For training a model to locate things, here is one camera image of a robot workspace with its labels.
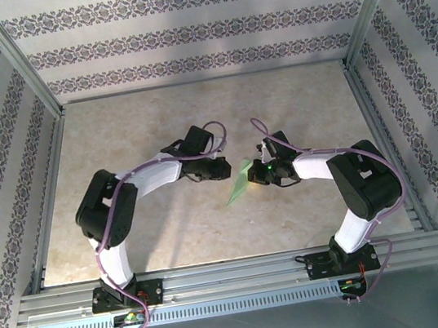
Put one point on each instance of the light green paper sheet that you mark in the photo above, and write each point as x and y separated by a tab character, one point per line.
240	183

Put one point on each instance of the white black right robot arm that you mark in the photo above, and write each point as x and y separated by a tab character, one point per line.
314	166

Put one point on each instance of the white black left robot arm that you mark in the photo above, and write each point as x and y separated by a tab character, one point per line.
155	179

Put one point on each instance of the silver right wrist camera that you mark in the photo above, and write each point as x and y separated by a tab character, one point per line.
265	149

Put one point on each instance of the thin aluminium edge rail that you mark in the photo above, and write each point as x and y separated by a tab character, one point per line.
202	81

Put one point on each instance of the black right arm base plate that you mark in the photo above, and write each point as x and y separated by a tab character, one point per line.
317	267

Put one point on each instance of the wide aluminium mounting rail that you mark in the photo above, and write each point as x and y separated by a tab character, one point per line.
235	275

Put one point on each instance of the aluminium table edge rail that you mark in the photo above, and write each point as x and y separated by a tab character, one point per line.
382	127
48	197

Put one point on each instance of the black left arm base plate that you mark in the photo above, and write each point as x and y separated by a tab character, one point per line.
153	291

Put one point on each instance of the aluminium frame post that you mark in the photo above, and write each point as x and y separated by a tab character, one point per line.
372	5
18	62

